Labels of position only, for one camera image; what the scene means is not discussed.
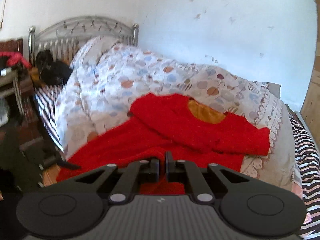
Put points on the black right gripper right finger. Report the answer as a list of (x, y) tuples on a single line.
[(250, 206)]

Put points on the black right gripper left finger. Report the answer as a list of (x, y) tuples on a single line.
[(73, 206)]

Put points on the red knit sweater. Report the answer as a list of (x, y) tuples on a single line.
[(160, 124)]

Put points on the striped bed sheet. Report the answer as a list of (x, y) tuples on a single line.
[(306, 156)]

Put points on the dark wooden nightstand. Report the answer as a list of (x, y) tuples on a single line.
[(18, 88)]

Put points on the wooden plywood board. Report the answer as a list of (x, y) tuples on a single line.
[(310, 109)]

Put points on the black bag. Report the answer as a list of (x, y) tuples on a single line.
[(51, 72)]

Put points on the heart patterned white duvet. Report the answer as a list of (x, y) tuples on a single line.
[(108, 76)]

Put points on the red pink cloth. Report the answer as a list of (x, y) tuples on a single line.
[(15, 58)]

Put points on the metal bed headboard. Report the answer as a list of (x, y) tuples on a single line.
[(63, 39)]

